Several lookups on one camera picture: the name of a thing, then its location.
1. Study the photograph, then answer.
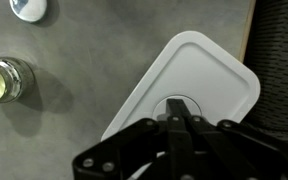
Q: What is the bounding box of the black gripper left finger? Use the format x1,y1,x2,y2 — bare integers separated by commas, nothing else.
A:
72,99,198,180

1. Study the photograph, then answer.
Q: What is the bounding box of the white container lid with button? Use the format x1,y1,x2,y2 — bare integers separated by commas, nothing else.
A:
100,30,262,180

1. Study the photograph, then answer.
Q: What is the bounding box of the glass candle jar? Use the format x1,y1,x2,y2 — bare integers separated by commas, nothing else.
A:
0,57,35,103

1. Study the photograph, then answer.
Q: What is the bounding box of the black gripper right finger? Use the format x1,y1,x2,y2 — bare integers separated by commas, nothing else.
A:
176,100,288,180

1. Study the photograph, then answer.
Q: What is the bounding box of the grey coffee table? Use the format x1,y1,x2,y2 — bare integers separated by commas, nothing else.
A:
0,0,255,180

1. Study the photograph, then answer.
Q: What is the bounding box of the round metal candle lid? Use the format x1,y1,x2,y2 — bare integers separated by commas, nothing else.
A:
9,0,47,23

